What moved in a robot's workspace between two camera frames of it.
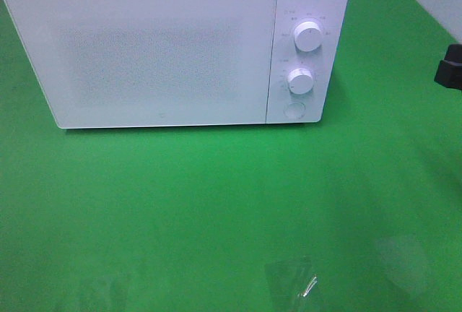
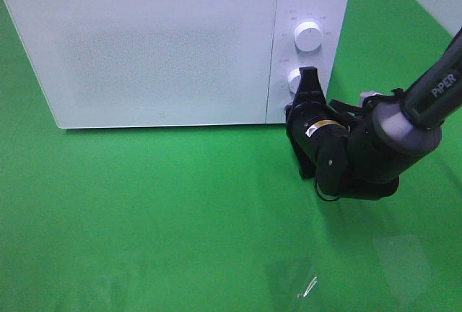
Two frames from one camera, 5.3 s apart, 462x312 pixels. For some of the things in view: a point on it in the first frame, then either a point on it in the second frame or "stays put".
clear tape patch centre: x=294 y=284 stays put
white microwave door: x=139 y=55 stays put
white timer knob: x=300 y=81 stays put
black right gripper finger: x=449 y=73 to x=307 y=168
